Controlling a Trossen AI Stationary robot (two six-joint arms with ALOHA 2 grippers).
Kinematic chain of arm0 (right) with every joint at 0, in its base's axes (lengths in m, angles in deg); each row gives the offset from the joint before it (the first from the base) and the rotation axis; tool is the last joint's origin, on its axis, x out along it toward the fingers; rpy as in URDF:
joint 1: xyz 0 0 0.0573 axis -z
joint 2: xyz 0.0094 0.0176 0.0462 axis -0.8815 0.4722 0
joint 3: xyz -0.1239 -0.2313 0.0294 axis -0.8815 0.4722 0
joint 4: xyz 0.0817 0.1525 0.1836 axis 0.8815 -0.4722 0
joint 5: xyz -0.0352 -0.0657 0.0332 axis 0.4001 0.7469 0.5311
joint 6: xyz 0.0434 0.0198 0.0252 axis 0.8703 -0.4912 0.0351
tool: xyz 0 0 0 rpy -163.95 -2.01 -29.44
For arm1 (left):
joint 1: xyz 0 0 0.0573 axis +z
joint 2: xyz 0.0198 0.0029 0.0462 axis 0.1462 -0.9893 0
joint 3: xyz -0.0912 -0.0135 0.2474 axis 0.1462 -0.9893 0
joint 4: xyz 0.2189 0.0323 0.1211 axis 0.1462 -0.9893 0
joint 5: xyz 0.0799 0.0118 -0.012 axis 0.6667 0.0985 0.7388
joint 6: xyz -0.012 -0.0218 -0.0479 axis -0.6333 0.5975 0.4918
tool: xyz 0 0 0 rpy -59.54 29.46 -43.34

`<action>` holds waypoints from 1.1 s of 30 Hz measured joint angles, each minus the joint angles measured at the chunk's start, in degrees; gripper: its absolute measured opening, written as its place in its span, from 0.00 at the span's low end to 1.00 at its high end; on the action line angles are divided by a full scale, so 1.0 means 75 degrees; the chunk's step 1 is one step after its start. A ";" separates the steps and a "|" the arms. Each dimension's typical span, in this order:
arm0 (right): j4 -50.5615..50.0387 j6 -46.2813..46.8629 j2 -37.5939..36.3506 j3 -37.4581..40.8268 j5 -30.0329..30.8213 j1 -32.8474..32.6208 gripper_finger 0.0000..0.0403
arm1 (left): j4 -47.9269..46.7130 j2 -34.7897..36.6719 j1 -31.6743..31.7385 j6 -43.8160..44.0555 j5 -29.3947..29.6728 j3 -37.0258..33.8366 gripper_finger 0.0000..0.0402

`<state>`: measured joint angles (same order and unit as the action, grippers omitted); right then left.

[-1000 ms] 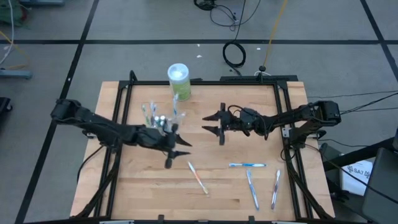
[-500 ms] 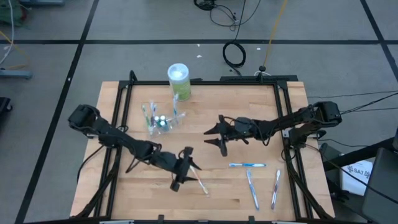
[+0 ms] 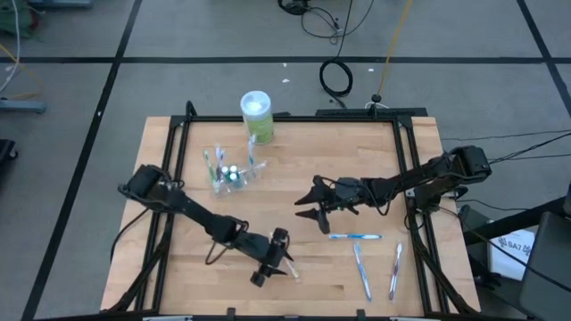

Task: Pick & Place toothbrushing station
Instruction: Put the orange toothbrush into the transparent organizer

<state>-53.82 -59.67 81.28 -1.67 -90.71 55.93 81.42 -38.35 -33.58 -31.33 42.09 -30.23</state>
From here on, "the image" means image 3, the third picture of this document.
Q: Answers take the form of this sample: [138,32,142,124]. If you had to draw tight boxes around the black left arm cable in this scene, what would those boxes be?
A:
[203,240,227,268]

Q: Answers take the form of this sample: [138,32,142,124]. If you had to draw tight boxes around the clear acrylic organizer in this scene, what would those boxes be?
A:
[208,153,264,196]

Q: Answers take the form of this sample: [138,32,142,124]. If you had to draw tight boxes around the yellow hanging cable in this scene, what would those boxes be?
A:
[377,0,414,97]

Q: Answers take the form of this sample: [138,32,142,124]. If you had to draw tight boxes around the white floor cable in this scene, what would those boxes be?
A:
[0,0,22,93]

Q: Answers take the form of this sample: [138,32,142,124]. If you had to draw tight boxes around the black hanging cable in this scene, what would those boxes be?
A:
[318,0,356,110]
[278,0,376,45]

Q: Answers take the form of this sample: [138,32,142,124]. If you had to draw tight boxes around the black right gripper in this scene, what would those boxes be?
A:
[294,175,365,235]

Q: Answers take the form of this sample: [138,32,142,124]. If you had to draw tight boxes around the black floor device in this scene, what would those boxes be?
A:
[277,0,310,16]

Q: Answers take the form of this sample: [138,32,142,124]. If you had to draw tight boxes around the green disinfecting wipes canister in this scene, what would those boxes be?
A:
[239,90,276,146]

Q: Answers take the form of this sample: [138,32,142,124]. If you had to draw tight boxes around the green white toothbrush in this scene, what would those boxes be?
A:
[203,149,216,185]

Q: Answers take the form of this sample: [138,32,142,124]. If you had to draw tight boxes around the black chair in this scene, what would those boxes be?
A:
[518,211,571,321]

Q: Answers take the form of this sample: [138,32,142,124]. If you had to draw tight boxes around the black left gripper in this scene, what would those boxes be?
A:
[243,229,295,287]

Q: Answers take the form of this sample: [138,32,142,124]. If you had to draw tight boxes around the black table frame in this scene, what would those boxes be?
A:
[106,100,481,321]

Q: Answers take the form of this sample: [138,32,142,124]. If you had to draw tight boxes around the white printed paper sheet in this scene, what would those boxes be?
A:
[488,228,536,282]

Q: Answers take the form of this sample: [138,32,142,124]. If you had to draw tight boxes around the green floor object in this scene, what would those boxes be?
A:
[0,0,36,37]

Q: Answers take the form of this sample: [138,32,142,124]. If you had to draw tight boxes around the grey floor bar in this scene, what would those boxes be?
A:
[0,98,46,115]

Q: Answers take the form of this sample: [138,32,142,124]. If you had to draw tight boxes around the black floor cable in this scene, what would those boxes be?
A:
[440,129,571,142]
[490,153,571,162]

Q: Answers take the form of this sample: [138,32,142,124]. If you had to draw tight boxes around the black floor object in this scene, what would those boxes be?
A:
[0,138,19,162]

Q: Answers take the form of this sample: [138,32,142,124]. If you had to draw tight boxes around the blue white toothbrush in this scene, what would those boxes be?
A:
[352,242,373,302]
[247,133,257,175]
[327,232,384,242]

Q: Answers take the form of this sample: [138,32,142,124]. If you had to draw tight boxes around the black stand beam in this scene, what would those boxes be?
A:
[463,195,571,245]

